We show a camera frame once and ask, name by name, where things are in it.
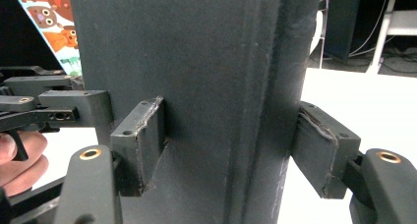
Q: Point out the blue animal picture book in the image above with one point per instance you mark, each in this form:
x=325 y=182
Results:
x=49 y=21

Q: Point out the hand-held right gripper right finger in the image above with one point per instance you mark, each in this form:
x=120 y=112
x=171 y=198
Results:
x=318 y=155

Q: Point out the black hardcover book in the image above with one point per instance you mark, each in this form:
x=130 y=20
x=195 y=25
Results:
x=196 y=70

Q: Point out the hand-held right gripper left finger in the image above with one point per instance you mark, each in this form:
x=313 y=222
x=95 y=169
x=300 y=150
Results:
x=144 y=145

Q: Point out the white metal stand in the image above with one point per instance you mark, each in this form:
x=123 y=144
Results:
x=400 y=22

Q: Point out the clear acrylic book rack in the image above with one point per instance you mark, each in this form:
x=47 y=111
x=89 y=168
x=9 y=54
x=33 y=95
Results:
x=323 y=27

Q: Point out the white table mat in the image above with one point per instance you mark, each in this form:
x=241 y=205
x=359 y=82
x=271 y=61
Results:
x=360 y=102

